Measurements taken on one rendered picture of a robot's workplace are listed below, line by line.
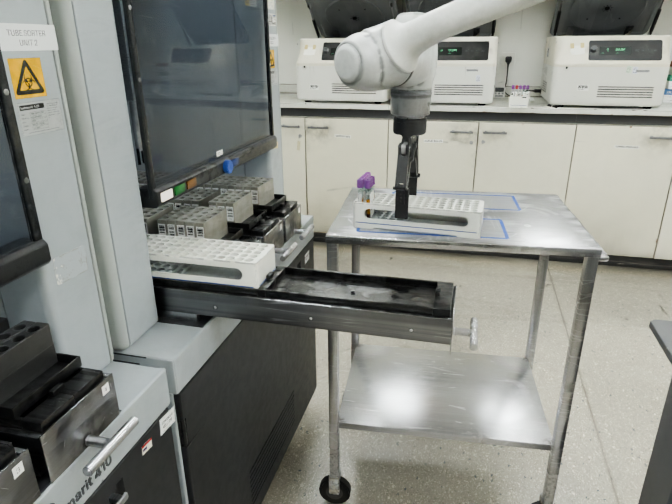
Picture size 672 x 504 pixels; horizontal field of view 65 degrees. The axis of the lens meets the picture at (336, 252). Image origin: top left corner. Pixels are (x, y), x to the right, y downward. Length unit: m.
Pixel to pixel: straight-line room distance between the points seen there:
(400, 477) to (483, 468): 0.26
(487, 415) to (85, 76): 1.25
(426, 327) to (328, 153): 2.50
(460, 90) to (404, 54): 2.14
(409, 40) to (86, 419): 0.80
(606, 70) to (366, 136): 1.31
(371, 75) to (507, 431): 0.98
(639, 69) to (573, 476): 2.12
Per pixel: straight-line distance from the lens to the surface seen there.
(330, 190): 3.38
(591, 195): 3.33
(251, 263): 0.97
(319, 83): 3.30
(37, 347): 0.81
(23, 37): 0.80
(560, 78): 3.20
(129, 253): 0.97
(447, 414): 1.56
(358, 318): 0.93
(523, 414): 1.61
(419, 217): 1.34
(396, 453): 1.84
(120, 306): 0.97
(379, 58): 1.03
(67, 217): 0.85
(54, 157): 0.83
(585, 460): 1.97
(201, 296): 1.02
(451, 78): 3.17
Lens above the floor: 1.23
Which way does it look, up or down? 21 degrees down
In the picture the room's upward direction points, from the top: straight up
